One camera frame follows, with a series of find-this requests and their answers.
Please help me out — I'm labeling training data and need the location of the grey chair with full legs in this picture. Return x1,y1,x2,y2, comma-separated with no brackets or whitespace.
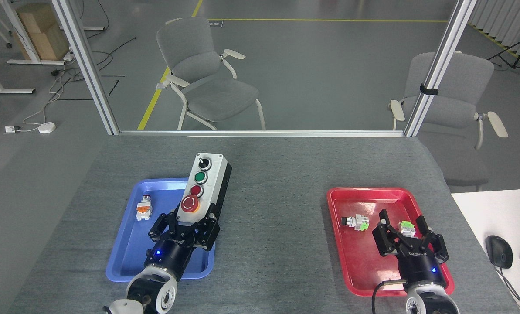
156,17,267,131

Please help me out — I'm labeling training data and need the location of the black floor cable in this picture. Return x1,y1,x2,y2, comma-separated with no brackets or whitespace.
52,37,137,88

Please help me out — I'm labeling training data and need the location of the silver horizontal rail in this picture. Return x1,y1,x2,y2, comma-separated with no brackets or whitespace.
119,130,406,137

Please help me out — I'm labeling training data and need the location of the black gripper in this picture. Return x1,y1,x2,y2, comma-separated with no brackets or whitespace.
372,209,449,287
144,212,221,282

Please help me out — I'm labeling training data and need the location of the white desk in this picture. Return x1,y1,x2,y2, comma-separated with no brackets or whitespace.
452,188,520,314

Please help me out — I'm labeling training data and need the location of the black knob selector switch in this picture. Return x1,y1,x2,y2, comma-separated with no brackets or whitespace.
341,215,370,232

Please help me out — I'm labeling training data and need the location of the orange-base push button switch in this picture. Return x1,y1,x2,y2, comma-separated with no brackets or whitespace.
136,195,153,221

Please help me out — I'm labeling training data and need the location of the brown cardboard box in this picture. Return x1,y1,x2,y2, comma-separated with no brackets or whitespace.
16,3,70,61

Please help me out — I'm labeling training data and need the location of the black mouse cable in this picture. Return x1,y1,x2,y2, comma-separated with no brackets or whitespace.
495,266,520,314

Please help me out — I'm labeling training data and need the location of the white floor cable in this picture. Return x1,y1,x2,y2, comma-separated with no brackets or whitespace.
15,65,75,131

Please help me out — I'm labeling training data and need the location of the white pleated curtain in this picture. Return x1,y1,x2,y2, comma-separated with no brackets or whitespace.
468,0,520,70

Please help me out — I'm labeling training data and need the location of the grey chair behind post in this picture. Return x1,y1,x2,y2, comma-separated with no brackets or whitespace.
389,51,509,151

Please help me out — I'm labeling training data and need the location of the grey four-button control box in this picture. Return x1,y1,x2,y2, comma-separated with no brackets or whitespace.
175,153,233,227

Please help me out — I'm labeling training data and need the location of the red plastic tray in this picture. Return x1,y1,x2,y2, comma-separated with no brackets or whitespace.
326,188,455,297

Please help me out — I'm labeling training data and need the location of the silver post without strap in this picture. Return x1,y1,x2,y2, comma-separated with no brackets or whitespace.
51,0,121,136

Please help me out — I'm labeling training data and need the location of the black computer mouse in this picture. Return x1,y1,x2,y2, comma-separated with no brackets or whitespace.
486,235,513,269

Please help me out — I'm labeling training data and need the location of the silver post with strap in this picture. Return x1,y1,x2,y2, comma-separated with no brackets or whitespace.
404,0,478,137

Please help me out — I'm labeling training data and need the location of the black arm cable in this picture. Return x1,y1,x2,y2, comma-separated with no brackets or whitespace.
371,280,407,314

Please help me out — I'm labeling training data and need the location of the blue plastic tray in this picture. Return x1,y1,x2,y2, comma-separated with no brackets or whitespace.
106,178,217,282

